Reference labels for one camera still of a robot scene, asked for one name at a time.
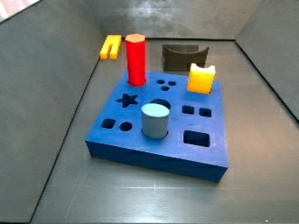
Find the light blue cylinder peg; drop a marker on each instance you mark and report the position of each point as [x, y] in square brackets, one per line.
[155, 120]

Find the black curved holder stand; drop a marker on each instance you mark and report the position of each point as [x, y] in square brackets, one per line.
[179, 56]

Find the yellow double-square fork block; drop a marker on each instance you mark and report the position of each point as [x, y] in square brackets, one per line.
[111, 47]

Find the yellow notched block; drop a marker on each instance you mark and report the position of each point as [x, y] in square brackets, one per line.
[201, 79]

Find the red hexagonal peg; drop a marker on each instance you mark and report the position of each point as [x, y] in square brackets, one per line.
[135, 56]

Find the blue shape sorting board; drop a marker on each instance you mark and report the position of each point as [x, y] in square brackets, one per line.
[194, 148]

